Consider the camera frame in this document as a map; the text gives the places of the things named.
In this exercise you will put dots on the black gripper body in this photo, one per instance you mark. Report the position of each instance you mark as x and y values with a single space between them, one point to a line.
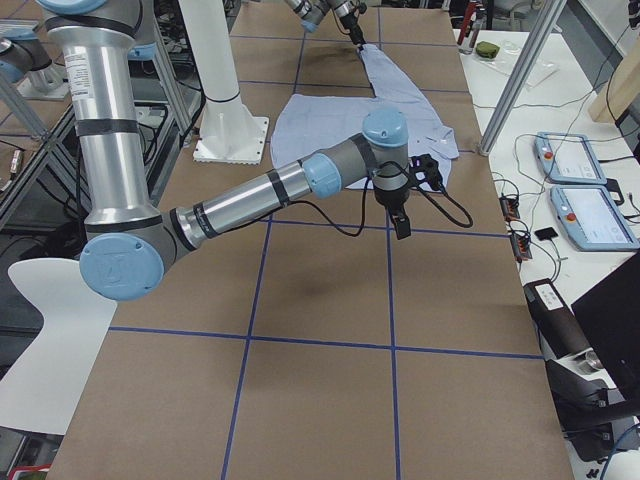
390 201
349 23

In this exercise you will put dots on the blue teach pendant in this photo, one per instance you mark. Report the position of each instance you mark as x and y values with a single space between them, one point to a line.
591 219
568 159

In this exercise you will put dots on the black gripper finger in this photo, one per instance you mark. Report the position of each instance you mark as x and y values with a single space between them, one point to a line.
401 224
358 38

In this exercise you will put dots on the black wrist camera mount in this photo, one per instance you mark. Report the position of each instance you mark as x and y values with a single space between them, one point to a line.
425 170

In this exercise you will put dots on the lower blue teach pendant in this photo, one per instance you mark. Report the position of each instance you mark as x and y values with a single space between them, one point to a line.
591 219

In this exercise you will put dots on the upper blue teach pendant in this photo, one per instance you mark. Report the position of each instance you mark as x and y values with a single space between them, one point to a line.
568 159

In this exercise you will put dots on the aluminium frame post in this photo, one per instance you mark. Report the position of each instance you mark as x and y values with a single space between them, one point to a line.
533 45

